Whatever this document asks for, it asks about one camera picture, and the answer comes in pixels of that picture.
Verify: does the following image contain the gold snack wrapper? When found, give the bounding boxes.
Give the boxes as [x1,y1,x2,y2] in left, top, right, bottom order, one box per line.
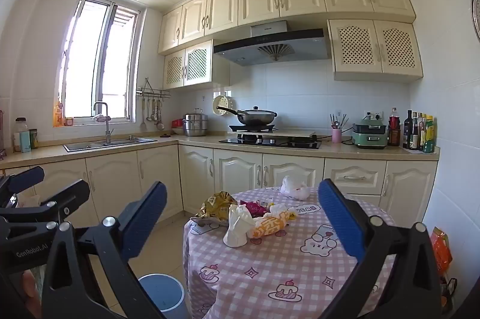
[200,191,239,222]

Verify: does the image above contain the black wok with lid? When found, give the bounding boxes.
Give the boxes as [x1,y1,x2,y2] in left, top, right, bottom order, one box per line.
[216,105,278,127]

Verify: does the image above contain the dark patterned bag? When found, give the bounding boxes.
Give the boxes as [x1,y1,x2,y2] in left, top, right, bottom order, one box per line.
[439,278,458,316]

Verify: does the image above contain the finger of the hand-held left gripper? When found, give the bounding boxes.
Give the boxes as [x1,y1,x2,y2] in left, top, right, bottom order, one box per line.
[0,179,91,233]
[0,166,46,209]

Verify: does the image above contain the white plastic bag red print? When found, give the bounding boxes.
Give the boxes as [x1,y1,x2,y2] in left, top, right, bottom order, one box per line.
[280,175,311,200]

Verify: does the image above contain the metal wall utensil rack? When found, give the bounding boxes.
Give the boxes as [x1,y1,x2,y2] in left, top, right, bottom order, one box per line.
[136,77,171,98]

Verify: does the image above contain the orange yellow bread packet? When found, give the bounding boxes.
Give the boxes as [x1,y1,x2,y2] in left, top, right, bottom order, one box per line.
[247,210,299,239]

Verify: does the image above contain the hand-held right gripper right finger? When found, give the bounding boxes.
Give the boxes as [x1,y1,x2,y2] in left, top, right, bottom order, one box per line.
[318,178,442,319]

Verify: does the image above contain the white paper bag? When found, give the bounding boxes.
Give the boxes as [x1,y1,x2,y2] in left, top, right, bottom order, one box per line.
[223,204,256,248]

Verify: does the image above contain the orange printed plastic bag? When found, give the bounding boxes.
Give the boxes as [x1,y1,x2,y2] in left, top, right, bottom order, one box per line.
[429,227,454,275]

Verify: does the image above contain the round grey wall object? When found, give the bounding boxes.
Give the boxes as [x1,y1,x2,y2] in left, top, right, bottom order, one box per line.
[472,0,480,42]

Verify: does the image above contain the steel kitchen faucet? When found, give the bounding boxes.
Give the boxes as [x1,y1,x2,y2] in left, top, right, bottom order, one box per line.
[92,102,113,145]

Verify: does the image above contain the green yellow oil bottle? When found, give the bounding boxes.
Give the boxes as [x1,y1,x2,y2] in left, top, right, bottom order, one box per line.
[424,115,436,154]

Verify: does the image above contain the person's left hand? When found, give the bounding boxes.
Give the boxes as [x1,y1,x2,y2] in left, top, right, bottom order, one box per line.
[20,267,45,310]

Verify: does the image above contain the glass jar white lid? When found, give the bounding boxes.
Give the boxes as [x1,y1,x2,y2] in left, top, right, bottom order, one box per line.
[13,117,29,152]

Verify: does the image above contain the dark sauce bottle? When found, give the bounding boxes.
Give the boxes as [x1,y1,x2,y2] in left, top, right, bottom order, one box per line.
[410,117,420,150]

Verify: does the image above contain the pale pink sauce bottle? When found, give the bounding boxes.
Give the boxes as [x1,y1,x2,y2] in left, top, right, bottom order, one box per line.
[417,113,426,151]

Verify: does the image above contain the magenta snack wrapper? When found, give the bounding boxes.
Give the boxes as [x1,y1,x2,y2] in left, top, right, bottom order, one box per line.
[244,202,269,218]

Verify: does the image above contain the green electric cooker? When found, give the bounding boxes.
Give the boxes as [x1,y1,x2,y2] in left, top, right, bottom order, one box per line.
[351,118,388,150]

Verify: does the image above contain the lattice door wall cabinet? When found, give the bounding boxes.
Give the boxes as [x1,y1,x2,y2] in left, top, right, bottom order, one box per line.
[327,19,424,82]
[163,40,230,90]

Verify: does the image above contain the blue plastic waste bin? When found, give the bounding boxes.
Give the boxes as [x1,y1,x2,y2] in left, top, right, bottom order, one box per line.
[138,273,190,319]

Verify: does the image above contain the dark printed snack wrapper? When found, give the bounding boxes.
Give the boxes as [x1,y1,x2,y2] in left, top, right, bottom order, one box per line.
[189,216,229,230]

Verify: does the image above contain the dark wine bottle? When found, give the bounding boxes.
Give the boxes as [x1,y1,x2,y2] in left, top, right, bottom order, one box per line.
[403,110,413,149]

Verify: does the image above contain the cream round colander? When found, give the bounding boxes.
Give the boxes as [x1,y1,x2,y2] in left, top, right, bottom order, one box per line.
[212,95,238,116]

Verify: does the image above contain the sliding kitchen window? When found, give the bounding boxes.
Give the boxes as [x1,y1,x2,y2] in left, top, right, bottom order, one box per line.
[56,0,145,125]

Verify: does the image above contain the grey range hood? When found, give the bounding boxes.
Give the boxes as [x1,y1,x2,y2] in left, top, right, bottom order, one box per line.
[213,20,331,67]

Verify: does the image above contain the light wooden board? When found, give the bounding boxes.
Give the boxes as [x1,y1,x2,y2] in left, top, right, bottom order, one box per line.
[236,130,317,140]

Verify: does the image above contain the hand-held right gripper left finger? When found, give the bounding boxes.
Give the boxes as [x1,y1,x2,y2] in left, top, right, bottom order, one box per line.
[41,181,177,319]

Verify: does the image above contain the steel steamer pot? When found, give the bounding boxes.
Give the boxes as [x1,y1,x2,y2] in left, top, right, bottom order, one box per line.
[182,108,209,137]

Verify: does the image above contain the cream lower kitchen cabinets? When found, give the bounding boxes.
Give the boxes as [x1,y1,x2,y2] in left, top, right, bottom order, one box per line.
[0,133,441,230]

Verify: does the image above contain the black glass gas hob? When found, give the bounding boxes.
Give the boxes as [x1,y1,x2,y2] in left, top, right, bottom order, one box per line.
[218,135,322,150]

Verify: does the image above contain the steel double sink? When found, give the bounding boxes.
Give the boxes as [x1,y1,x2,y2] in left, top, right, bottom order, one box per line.
[63,136,158,153]

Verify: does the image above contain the black burner stand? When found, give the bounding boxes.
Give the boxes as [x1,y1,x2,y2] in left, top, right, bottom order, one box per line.
[229,124,276,133]

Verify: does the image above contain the pink checked cartoon tablecloth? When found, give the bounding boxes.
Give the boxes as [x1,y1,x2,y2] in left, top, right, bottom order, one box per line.
[182,187,398,319]

